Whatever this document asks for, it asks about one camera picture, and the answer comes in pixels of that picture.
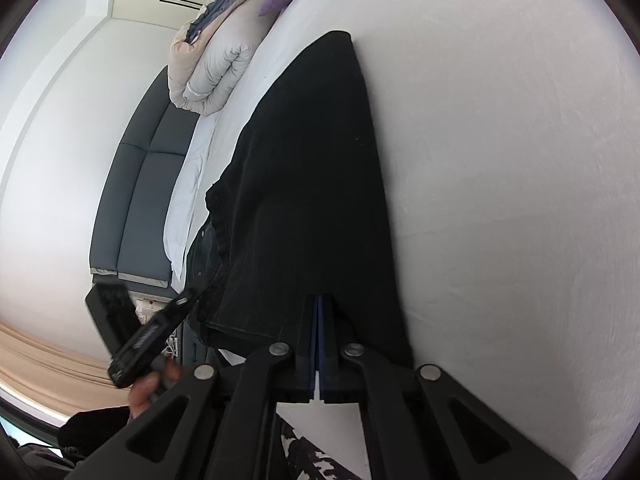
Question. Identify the bed with white sheet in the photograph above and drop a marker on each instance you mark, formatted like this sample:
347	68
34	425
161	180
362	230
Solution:
500	185

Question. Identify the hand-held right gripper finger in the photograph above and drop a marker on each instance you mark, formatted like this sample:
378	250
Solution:
326	345
314	345

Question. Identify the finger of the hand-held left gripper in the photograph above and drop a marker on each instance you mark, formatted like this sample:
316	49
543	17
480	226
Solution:
182	305
110	312

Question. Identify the folded beige grey duvet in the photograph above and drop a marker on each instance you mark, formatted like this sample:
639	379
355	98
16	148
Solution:
215	60

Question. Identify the grey upholstered headboard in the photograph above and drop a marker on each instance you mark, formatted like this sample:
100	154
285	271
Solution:
135	200

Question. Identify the flat white pillow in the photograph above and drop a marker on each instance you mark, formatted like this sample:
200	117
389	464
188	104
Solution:
187	195

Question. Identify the person's left forearm dark sleeve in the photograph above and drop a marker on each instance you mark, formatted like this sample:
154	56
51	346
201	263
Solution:
95	427

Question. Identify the blue grey folded blanket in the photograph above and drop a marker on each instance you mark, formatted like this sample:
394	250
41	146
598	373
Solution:
210	12

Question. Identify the person's black white patterned clothing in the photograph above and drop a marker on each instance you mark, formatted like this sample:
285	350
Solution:
312	457

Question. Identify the beige curtain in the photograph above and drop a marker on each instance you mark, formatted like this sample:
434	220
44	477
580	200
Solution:
45	357

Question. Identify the person's left hand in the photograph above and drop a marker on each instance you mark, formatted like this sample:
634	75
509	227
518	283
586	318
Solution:
150	385

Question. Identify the black denim pants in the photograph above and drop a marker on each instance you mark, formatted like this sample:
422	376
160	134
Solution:
310	185

